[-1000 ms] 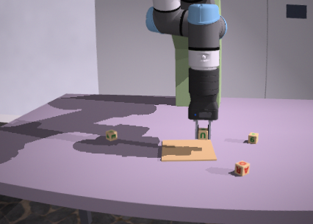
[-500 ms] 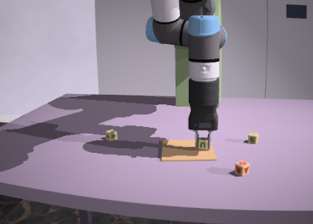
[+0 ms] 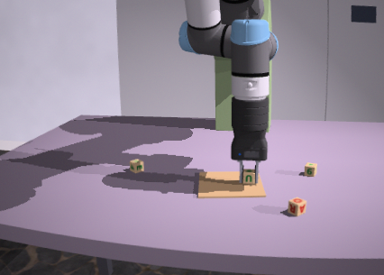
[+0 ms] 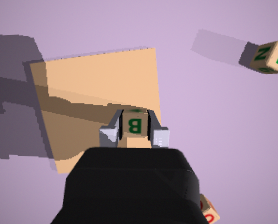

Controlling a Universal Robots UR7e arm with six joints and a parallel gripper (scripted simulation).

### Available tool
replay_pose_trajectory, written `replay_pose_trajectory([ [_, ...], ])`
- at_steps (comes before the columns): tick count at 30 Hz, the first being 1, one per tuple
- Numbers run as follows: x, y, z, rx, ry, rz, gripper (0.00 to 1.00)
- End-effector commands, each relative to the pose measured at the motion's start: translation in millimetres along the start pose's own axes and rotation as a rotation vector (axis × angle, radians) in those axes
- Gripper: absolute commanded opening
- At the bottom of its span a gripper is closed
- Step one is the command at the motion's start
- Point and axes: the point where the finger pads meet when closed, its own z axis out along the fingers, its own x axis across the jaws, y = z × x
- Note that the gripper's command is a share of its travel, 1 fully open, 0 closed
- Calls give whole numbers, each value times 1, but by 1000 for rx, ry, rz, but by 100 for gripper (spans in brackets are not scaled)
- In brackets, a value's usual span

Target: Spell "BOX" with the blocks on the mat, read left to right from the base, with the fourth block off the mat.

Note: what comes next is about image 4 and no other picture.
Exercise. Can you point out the peach flat mat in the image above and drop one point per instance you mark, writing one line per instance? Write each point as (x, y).
(79, 95)

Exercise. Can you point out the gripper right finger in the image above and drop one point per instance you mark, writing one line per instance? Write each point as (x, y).
(157, 135)

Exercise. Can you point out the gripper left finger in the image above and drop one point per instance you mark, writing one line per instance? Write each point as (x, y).
(110, 135)

